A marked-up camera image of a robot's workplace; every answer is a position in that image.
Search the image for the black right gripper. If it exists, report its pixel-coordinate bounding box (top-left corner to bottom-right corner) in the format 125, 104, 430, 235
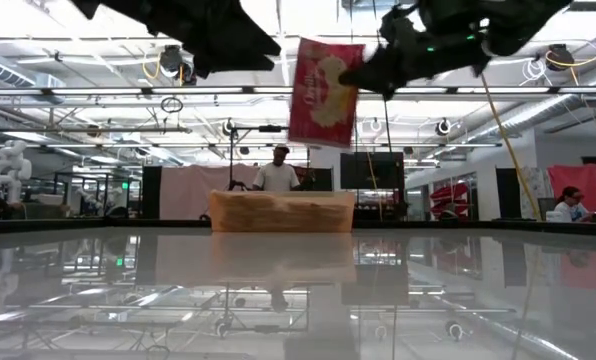
337, 0, 492, 100

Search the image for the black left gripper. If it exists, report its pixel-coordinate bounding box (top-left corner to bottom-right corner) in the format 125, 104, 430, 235
70, 0, 283, 80

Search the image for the red popcorn bag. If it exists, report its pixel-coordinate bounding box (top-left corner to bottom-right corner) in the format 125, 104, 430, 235
286, 36, 368, 150

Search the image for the black monitor screen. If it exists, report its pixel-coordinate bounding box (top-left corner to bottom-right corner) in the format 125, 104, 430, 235
340, 151, 406, 191

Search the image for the person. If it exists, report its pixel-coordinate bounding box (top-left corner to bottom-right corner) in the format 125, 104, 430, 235
552, 185, 595, 224
251, 143, 302, 193

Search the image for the red draped cover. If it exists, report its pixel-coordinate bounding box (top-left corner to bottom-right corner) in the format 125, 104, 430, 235
429, 181, 472, 217

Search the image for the pink hanging curtain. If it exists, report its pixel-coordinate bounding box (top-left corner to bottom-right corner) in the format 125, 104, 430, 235
159, 163, 262, 221

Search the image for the black upright speaker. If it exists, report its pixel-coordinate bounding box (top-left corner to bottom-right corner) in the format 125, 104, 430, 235
141, 164, 163, 220

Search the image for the cardboard box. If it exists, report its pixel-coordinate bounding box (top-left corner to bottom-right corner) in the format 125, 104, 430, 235
208, 189, 357, 234

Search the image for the black upright panel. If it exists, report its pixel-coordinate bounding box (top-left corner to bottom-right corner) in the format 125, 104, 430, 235
495, 167, 522, 221

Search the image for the red hanging cloth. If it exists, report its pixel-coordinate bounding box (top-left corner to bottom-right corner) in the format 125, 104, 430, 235
547, 163, 596, 211

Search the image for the white humanoid robot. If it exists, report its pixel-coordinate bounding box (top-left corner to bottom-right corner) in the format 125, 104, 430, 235
0, 139, 33, 206

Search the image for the black ceiling cable reel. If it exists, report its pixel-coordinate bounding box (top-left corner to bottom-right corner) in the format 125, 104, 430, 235
158, 43, 185, 75
545, 43, 577, 72

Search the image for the black camera stand rig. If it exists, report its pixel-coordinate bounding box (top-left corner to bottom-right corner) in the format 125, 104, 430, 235
227, 124, 312, 191

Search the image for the yellow cable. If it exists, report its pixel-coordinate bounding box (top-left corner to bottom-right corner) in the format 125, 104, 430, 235
480, 74, 544, 222

